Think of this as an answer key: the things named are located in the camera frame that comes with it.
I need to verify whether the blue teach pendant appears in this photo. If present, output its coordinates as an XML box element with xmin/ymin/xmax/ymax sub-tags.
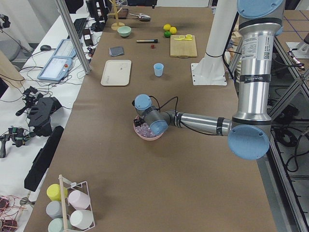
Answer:
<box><xmin>53</xmin><ymin>39</ymin><xmax>76</xmax><ymax>58</ymax></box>
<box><xmin>37</xmin><ymin>57</ymin><xmax>72</xmax><ymax>82</ymax></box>

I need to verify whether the cream rabbit serving tray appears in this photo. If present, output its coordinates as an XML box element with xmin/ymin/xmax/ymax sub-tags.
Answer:
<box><xmin>100</xmin><ymin>60</ymin><xmax>131</xmax><ymax>86</ymax></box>

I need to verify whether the light blue plastic cup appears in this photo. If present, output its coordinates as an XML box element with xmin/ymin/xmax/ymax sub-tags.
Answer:
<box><xmin>154</xmin><ymin>63</ymin><xmax>164</xmax><ymax>77</ymax></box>

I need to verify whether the metal ice scoop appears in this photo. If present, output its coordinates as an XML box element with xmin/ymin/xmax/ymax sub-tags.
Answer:
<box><xmin>129</xmin><ymin>13</ymin><xmax>151</xmax><ymax>22</ymax></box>

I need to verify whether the black keyboard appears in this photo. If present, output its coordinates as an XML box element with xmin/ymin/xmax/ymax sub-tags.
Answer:
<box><xmin>73</xmin><ymin>18</ymin><xmax>87</xmax><ymax>39</ymax></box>

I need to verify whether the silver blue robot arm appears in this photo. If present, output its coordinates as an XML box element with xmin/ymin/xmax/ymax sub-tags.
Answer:
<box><xmin>133</xmin><ymin>0</ymin><xmax>285</xmax><ymax>160</ymax></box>

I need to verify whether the yellow lemon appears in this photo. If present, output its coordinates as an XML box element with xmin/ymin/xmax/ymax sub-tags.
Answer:
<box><xmin>169</xmin><ymin>27</ymin><xmax>177</xmax><ymax>34</ymax></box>
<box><xmin>163</xmin><ymin>24</ymin><xmax>171</xmax><ymax>31</ymax></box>

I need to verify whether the steel muddler black tip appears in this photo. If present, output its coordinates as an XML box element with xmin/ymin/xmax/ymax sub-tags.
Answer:
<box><xmin>136</xmin><ymin>39</ymin><xmax>158</xmax><ymax>44</ymax></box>

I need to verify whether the pink plastic cup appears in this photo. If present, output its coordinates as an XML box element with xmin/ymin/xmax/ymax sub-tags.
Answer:
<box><xmin>68</xmin><ymin>190</ymin><xmax>90</xmax><ymax>210</ymax></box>

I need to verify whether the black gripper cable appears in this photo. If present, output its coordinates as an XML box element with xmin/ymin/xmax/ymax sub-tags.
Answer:
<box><xmin>149</xmin><ymin>95</ymin><xmax>218</xmax><ymax>135</ymax></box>

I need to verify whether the grey folded cloth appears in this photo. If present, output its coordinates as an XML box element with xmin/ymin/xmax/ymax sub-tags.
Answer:
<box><xmin>109</xmin><ymin>46</ymin><xmax>124</xmax><ymax>57</ymax></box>

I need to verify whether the wooden cup tree stand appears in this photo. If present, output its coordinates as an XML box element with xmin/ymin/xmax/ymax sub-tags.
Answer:
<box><xmin>109</xmin><ymin>0</ymin><xmax>125</xmax><ymax>31</ymax></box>

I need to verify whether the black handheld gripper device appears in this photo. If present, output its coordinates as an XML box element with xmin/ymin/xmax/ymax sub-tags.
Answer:
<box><xmin>15</xmin><ymin>86</ymin><xmax>62</xmax><ymax>136</ymax></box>

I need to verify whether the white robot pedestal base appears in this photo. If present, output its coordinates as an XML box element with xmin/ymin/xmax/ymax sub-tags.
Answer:
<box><xmin>191</xmin><ymin>0</ymin><xmax>237</xmax><ymax>86</ymax></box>

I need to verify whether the pink bowl of ice cubes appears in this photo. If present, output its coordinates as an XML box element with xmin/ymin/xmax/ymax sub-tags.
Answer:
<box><xmin>133</xmin><ymin>122</ymin><xmax>164</xmax><ymax>141</ymax></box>

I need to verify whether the green lime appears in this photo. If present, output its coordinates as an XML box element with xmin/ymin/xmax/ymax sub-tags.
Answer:
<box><xmin>164</xmin><ymin>31</ymin><xmax>171</xmax><ymax>38</ymax></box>

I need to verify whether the mint green bowl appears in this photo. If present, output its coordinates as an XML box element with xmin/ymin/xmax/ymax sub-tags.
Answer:
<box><xmin>117</xmin><ymin>26</ymin><xmax>132</xmax><ymax>38</ymax></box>

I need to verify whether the white wire cup rack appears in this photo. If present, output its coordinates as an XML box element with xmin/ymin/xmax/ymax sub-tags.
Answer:
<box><xmin>58</xmin><ymin>174</ymin><xmax>96</xmax><ymax>232</ymax></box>

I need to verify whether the bamboo cutting board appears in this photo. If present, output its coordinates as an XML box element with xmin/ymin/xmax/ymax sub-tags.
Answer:
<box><xmin>170</xmin><ymin>35</ymin><xmax>197</xmax><ymax>58</ymax></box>

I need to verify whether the grey plastic cup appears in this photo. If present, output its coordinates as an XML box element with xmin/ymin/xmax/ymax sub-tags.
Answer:
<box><xmin>46</xmin><ymin>201</ymin><xmax>63</xmax><ymax>219</ymax></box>

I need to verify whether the black computer mouse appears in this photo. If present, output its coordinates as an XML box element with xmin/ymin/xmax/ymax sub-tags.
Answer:
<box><xmin>40</xmin><ymin>44</ymin><xmax>52</xmax><ymax>51</ymax></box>

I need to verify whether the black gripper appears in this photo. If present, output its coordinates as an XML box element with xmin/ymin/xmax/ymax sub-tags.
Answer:
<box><xmin>133</xmin><ymin>115</ymin><xmax>145</xmax><ymax>127</ymax></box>

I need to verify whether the mint plastic cup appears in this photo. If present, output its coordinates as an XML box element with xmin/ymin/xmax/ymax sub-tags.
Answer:
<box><xmin>48</xmin><ymin>218</ymin><xmax>64</xmax><ymax>232</ymax></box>

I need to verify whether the lemon half slice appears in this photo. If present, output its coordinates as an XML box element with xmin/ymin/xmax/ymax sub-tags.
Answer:
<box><xmin>185</xmin><ymin>34</ymin><xmax>193</xmax><ymax>39</ymax></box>

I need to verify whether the aluminium frame post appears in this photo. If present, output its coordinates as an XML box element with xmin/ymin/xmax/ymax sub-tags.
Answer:
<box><xmin>55</xmin><ymin>0</ymin><xmax>91</xmax><ymax>74</ymax></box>

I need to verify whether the white plastic cup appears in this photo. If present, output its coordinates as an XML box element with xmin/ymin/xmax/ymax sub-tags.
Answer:
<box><xmin>70</xmin><ymin>210</ymin><xmax>94</xmax><ymax>230</ymax></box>

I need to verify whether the black long bar device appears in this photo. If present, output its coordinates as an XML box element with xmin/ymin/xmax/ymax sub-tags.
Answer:
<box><xmin>24</xmin><ymin>126</ymin><xmax>64</xmax><ymax>192</ymax></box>

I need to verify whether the yellow plastic knife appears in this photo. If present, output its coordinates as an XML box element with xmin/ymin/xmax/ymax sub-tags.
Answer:
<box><xmin>174</xmin><ymin>38</ymin><xmax>193</xmax><ymax>41</ymax></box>

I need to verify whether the yellow plastic cup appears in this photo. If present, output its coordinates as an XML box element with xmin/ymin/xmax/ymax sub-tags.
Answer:
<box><xmin>46</xmin><ymin>184</ymin><xmax>61</xmax><ymax>201</ymax></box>

